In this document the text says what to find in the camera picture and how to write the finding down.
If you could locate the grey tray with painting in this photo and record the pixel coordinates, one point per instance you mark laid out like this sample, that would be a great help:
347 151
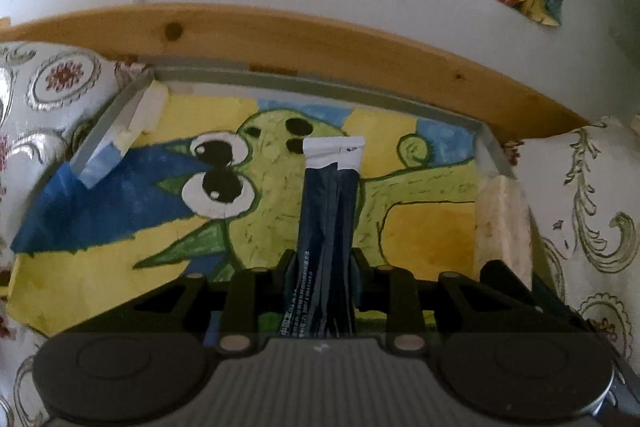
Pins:
113 183

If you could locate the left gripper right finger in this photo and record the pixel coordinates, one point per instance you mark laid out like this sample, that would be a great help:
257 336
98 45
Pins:
457 302

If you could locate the wooden bed frame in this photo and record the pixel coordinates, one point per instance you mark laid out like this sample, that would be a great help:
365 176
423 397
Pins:
282 41

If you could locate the floral white bed sheet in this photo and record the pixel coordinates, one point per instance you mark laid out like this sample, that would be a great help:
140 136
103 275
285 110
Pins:
121 367

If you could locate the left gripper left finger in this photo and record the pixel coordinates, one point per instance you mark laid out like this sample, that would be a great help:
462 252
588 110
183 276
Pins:
224 316

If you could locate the dark blue sachet packet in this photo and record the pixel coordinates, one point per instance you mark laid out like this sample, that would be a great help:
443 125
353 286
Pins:
321 301

